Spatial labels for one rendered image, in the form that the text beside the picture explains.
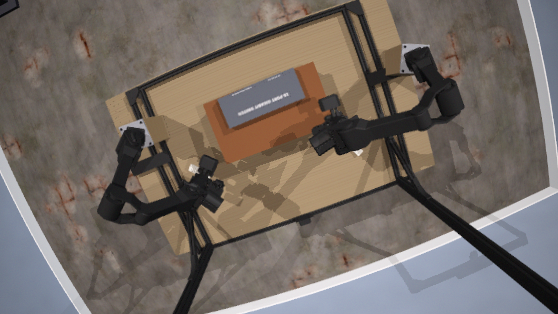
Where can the dark brown low bench with grey legs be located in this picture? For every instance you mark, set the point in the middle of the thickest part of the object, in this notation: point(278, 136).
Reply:
point(274, 128)

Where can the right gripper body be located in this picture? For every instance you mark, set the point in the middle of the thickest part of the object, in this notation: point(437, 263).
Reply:
point(329, 103)

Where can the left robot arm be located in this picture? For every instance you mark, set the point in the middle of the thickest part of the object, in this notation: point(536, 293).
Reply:
point(183, 200)

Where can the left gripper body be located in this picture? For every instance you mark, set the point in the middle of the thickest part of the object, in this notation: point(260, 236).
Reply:
point(206, 162)

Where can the grey network switch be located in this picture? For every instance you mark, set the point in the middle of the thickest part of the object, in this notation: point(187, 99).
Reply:
point(262, 97)

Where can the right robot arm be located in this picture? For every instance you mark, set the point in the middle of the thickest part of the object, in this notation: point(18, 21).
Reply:
point(357, 133)

